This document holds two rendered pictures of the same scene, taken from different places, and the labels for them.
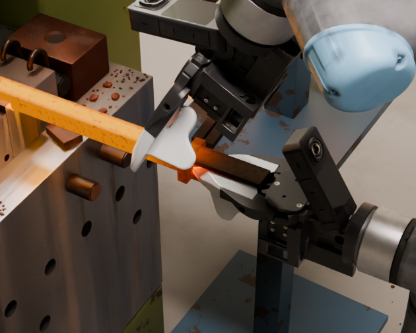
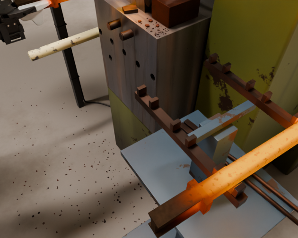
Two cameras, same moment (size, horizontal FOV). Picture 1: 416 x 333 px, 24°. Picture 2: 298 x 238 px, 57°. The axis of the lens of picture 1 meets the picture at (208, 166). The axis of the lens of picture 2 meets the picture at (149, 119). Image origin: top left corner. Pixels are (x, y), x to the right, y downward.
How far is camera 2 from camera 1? 155 cm
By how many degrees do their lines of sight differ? 73
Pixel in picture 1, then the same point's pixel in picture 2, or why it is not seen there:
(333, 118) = not seen: hidden behind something
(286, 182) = (6, 6)
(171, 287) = not seen: hidden behind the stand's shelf
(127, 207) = (140, 76)
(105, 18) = (244, 57)
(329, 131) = (169, 186)
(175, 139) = not seen: outside the picture
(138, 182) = (146, 75)
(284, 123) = (186, 166)
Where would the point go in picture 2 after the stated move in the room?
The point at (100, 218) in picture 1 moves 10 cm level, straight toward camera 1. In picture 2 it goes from (129, 58) to (102, 54)
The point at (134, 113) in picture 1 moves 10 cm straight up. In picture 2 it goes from (145, 40) to (145, 8)
